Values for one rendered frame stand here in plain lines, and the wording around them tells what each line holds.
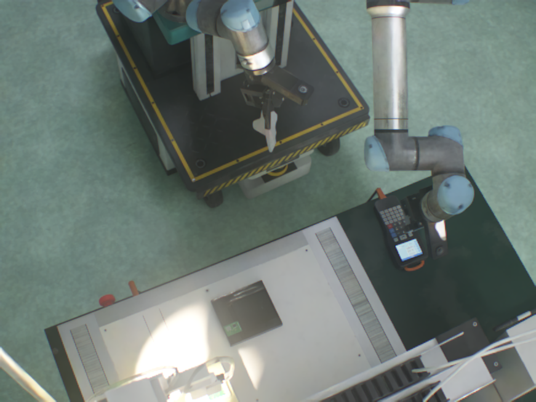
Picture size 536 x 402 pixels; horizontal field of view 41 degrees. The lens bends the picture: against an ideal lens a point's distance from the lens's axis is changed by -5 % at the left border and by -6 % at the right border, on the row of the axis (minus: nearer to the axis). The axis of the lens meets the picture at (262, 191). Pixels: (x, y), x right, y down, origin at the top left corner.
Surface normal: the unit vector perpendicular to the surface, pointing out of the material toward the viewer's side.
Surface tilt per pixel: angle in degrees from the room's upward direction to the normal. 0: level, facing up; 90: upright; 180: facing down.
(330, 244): 0
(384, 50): 41
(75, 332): 0
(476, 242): 0
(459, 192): 15
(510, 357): 90
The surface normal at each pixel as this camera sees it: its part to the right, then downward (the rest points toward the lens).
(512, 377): -0.91, 0.35
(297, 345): 0.04, -0.45
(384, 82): -0.50, 0.07
